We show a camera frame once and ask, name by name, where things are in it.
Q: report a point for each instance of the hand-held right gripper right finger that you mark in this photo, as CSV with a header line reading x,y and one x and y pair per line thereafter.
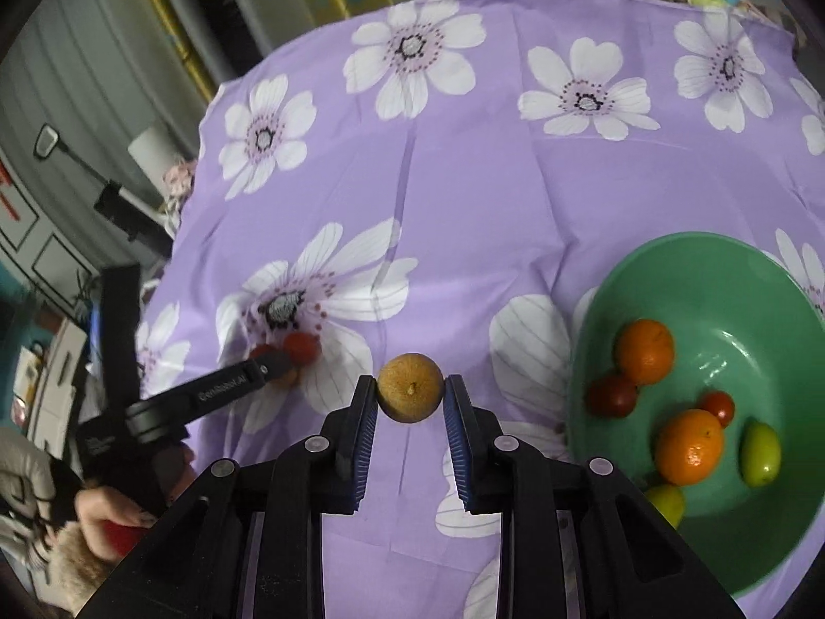
x,y
459,445

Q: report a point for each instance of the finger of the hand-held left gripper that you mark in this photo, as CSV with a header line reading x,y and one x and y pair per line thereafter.
x,y
219,390
119,335

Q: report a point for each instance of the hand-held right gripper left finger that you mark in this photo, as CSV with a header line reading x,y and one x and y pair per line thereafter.
x,y
362,438

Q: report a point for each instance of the red cherry tomato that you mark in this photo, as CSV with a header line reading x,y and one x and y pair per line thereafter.
x,y
301,347
261,351
718,407
611,394

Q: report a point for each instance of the brown longan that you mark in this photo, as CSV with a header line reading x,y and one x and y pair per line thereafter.
x,y
287,379
410,388

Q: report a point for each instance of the orange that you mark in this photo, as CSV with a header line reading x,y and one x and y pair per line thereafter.
x,y
689,448
644,351

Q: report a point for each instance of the green jujube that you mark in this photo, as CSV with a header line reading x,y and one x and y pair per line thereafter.
x,y
760,454
667,504

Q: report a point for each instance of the green bowl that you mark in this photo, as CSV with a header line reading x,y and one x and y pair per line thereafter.
x,y
709,309

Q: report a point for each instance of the person's left forearm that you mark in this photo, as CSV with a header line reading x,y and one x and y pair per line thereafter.
x,y
71,567

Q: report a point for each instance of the person's left hand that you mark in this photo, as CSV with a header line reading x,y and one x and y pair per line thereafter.
x,y
106,516

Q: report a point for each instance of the white television cabinet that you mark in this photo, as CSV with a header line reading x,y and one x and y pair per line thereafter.
x,y
61,348

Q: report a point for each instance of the pile of patterned clothes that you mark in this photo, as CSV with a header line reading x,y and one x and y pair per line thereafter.
x,y
177,187

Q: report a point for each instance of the purple floral cloth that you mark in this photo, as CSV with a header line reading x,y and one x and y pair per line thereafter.
x,y
451,206

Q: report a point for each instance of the grey curtain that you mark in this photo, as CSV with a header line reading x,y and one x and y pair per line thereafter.
x,y
77,64

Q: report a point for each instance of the gold pole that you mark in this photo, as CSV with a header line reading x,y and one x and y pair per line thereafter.
x,y
171,26

